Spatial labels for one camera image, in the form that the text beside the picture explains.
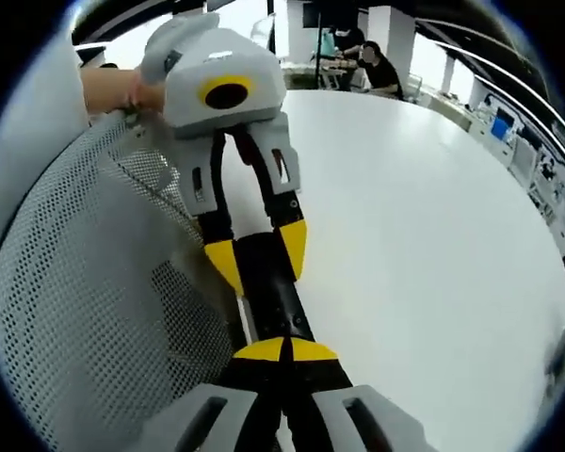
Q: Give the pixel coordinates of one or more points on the person's left hand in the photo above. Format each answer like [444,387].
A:
[148,98]

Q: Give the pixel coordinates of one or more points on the thin black stand pole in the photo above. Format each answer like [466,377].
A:
[318,52]

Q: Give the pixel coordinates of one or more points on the small dark monitor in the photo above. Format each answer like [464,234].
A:
[311,11]

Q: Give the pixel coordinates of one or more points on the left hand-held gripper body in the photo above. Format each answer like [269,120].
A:
[193,61]

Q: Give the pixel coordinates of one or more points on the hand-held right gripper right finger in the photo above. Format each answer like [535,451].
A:
[339,414]

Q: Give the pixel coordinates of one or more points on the grey mesh office chair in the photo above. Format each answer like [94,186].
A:
[99,306]

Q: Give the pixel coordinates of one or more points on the black monitor stand pole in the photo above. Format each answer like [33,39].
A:
[271,28]

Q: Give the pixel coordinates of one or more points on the blue box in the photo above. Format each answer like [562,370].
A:
[501,128]

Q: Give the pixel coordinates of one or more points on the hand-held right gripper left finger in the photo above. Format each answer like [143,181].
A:
[226,414]

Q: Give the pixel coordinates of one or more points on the black remote control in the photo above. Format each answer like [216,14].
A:
[273,292]

